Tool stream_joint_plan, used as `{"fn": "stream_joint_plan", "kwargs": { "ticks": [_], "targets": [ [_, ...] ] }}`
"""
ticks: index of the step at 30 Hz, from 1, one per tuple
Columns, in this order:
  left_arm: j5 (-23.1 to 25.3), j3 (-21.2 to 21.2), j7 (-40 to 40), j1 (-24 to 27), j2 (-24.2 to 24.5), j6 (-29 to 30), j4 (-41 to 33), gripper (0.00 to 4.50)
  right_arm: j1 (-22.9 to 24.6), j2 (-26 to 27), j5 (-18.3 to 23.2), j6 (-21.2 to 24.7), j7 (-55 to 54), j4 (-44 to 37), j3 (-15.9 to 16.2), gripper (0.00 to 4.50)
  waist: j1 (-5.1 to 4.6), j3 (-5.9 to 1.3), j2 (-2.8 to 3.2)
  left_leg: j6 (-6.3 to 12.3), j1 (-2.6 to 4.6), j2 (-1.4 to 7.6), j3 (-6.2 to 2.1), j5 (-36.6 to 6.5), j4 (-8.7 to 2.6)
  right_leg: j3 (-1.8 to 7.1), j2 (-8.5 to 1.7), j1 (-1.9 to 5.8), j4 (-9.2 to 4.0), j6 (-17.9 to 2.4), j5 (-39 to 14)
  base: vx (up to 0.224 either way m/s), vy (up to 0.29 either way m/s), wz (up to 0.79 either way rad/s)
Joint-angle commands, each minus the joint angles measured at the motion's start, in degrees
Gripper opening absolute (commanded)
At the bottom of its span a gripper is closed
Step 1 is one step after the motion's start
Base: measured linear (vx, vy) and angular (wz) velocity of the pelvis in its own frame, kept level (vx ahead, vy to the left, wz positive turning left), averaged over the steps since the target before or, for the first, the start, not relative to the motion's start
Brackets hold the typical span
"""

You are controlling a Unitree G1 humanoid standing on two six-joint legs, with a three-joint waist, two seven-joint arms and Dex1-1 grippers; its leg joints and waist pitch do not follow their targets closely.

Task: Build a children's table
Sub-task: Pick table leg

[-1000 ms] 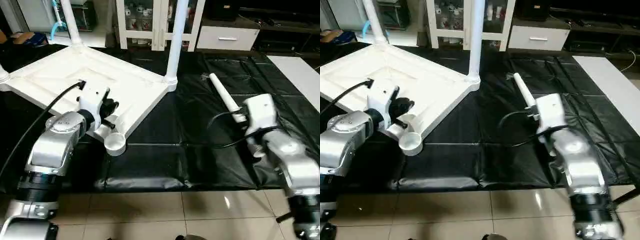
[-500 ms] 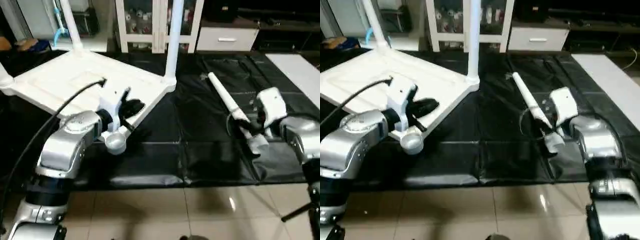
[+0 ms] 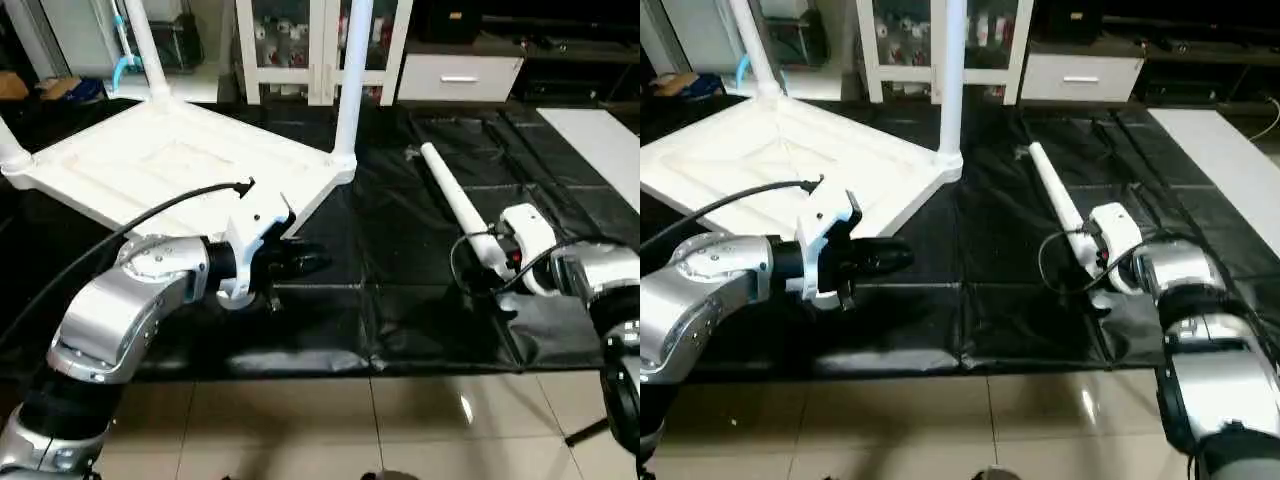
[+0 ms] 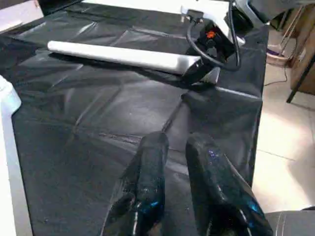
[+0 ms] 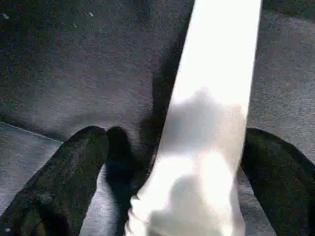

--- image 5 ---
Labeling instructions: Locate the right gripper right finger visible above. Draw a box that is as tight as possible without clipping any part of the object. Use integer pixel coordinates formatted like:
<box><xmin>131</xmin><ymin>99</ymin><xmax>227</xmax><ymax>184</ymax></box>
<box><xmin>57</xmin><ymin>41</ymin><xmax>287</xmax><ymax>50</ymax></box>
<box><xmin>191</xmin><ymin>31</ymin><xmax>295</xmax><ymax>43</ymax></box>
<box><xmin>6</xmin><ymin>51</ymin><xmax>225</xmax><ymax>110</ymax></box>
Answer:
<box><xmin>241</xmin><ymin>128</ymin><xmax>315</xmax><ymax>236</ymax></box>

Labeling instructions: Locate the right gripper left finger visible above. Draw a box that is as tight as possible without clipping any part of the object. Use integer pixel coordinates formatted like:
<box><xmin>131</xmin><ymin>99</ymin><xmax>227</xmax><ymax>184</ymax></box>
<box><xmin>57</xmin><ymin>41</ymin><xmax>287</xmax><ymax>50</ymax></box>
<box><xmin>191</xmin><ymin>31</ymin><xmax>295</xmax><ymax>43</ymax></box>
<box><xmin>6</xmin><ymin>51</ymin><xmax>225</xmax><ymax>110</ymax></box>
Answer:
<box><xmin>0</xmin><ymin>126</ymin><xmax>110</xmax><ymax>236</ymax></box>

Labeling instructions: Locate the white plastic table leg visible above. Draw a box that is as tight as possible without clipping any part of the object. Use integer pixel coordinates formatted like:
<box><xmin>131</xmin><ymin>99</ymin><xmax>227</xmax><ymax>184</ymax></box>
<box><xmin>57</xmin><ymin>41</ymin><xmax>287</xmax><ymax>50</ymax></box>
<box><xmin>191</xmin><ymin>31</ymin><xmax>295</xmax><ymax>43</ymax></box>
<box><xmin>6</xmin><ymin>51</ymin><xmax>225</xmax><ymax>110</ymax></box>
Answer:
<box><xmin>125</xmin><ymin>0</ymin><xmax>263</xmax><ymax>236</ymax></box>

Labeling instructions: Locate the black work mat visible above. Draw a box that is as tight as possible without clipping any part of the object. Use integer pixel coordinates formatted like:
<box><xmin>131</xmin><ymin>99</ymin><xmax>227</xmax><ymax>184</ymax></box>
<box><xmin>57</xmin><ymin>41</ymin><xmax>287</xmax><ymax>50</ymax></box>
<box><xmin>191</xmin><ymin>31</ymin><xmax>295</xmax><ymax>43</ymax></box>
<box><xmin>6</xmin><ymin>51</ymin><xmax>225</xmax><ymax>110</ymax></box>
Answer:
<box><xmin>0</xmin><ymin>0</ymin><xmax>315</xmax><ymax>236</ymax></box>

